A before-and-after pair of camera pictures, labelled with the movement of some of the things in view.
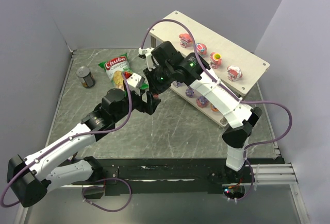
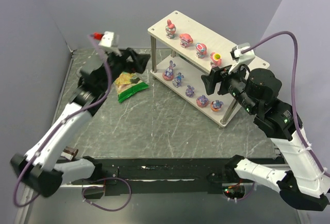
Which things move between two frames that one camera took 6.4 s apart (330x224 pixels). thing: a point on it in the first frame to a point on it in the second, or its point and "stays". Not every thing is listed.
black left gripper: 145,100 to 124,59
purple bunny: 213,108 stays
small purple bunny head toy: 190,92 stays
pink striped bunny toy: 201,49 stays
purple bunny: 202,101 stays
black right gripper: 155,83 to 223,80
